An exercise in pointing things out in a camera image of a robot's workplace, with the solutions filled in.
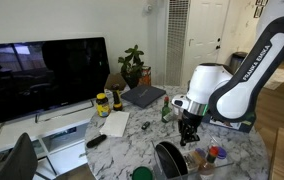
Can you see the small black key fob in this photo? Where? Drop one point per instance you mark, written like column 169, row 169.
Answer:
column 145, row 125

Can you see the white wall thermostat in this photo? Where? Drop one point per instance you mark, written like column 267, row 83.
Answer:
column 147, row 8

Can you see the green potted plant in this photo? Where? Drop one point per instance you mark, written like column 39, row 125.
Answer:
column 132, row 63

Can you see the blue cardboard shoe box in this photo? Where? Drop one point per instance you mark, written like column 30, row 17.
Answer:
column 245, row 126

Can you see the grey trash can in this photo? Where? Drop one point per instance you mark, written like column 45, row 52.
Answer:
column 237, row 61

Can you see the white wall heater grille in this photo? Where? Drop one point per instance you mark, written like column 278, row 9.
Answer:
column 177, row 40

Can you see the orange carton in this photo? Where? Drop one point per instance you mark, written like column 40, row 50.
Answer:
column 146, row 76

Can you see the white paper sheet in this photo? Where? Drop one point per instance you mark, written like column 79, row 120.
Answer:
column 115, row 123

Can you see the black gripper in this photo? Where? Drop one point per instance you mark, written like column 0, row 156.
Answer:
column 190, row 122

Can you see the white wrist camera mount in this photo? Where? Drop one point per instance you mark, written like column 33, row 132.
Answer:
column 179, row 101

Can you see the green glass bottle red cap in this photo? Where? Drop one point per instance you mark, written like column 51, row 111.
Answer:
column 166, row 111

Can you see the black and yellow bottle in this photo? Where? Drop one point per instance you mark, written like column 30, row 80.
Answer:
column 117, row 100

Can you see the red cap sauce bottle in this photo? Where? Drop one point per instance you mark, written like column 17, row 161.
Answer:
column 212, row 156

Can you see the white television cabinet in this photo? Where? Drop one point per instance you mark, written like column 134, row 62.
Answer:
column 22, row 128

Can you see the purple lid jar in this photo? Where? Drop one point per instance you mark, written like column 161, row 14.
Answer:
column 221, row 152

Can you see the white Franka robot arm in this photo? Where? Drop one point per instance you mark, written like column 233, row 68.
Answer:
column 242, row 96

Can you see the brown paper bag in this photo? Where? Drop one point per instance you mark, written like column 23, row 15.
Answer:
column 115, row 80

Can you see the black frying pan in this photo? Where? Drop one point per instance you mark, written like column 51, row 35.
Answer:
column 170, row 160

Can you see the black flat screen television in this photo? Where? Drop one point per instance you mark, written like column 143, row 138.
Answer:
column 42, row 76

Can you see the round green lid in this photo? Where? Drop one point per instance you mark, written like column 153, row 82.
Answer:
column 142, row 174

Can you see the white door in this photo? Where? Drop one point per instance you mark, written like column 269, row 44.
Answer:
column 205, row 30

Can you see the beige floor rug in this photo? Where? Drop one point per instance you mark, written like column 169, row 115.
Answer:
column 280, row 78

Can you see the yellow lid vitamin bottle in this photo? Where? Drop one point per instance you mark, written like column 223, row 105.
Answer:
column 102, row 106

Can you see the black remote control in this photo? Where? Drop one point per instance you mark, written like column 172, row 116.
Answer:
column 96, row 141

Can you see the clear round plastic tub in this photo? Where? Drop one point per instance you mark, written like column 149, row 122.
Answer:
column 192, row 160

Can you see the black picture frame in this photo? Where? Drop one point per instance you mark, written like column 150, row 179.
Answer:
column 261, row 2
column 258, row 11

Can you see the black chair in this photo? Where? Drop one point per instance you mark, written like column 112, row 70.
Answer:
column 18, row 160

